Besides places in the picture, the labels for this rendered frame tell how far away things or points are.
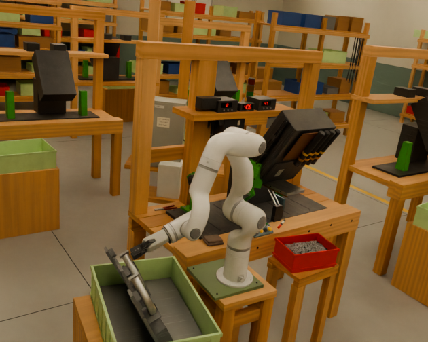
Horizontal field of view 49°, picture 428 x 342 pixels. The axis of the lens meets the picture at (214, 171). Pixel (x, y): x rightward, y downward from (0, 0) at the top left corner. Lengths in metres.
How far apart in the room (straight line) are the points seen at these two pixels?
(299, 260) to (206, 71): 1.27
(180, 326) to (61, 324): 1.55
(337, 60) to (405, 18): 4.27
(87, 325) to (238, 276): 0.74
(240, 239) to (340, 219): 1.23
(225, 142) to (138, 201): 1.15
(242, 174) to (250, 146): 0.18
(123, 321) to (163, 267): 0.40
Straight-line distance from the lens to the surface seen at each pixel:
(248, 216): 2.19
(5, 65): 9.35
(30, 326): 3.57
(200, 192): 1.94
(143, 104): 2.77
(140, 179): 2.91
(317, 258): 2.78
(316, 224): 3.18
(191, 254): 2.55
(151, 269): 2.40
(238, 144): 1.98
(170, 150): 3.06
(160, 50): 2.77
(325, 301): 3.02
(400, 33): 13.21
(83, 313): 2.30
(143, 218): 2.96
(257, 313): 2.49
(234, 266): 2.36
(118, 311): 2.20
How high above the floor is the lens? 2.16
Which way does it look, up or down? 19 degrees down
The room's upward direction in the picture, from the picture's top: 6 degrees clockwise
